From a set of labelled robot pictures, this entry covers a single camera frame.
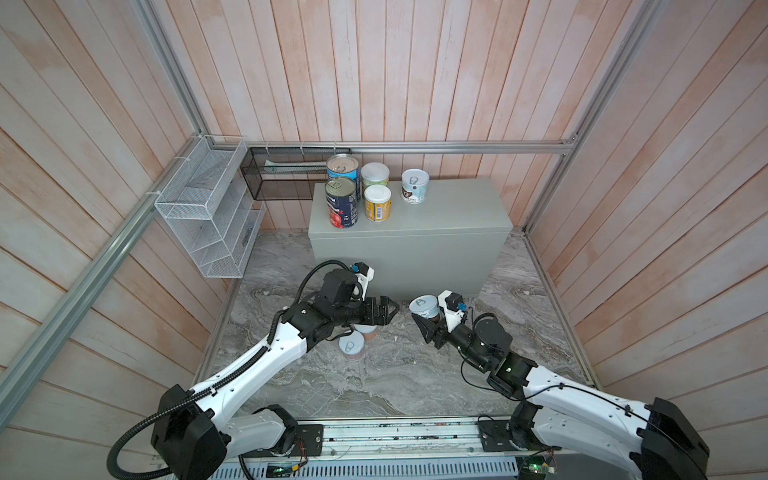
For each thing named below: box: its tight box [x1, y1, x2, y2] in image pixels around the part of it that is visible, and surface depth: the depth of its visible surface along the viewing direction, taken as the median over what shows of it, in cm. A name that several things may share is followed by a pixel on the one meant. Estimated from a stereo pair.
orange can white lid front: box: [364, 184, 392, 223], surface depth 73 cm
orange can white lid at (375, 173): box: [360, 162, 390, 188], surface depth 77 cm
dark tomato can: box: [325, 176, 359, 229], surface depth 70 cm
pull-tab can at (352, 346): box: [338, 330, 366, 361], surface depth 86 cm
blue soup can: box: [326, 153, 360, 201], surface depth 74 cm
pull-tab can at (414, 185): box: [401, 168, 430, 204], surface depth 79 cm
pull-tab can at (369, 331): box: [353, 324, 377, 342], surface depth 89 cm
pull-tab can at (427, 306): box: [408, 295, 440, 323], surface depth 76 cm
